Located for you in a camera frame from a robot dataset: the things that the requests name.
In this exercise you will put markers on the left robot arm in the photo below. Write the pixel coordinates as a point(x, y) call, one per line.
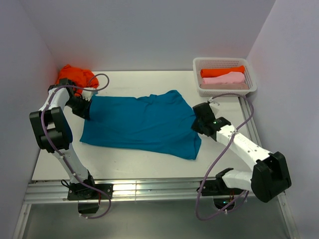
point(53, 134)

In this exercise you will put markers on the white plastic basket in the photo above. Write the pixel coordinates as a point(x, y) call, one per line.
point(211, 62)

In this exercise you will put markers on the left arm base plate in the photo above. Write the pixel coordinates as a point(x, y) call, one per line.
point(79, 192)

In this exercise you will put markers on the blue t shirt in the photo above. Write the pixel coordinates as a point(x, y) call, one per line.
point(156, 123)

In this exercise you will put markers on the rolled beige t shirt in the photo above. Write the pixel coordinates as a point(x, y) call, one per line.
point(236, 86)

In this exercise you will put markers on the crumpled orange t shirt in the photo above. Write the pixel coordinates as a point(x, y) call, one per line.
point(81, 77)

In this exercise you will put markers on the rolled orange t shirt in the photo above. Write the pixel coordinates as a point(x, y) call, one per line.
point(216, 72)

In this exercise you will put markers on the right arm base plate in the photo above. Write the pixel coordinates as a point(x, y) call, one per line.
point(217, 187)

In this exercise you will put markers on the aluminium rail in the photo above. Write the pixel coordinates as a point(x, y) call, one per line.
point(52, 192)
point(248, 113)

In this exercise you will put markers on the rolled pink t shirt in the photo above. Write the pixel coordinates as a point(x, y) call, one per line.
point(230, 78)

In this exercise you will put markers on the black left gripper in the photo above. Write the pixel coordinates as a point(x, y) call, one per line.
point(84, 113)

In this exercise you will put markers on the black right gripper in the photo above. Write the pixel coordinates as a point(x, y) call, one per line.
point(195, 127)

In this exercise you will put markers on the aluminium front rail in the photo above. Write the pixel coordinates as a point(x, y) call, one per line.
point(52, 192)

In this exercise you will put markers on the aluminium right rail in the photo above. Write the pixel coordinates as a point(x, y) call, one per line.
point(248, 113)

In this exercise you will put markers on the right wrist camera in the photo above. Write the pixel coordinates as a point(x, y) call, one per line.
point(214, 105)

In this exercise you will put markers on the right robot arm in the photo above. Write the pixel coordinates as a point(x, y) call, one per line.
point(268, 175)

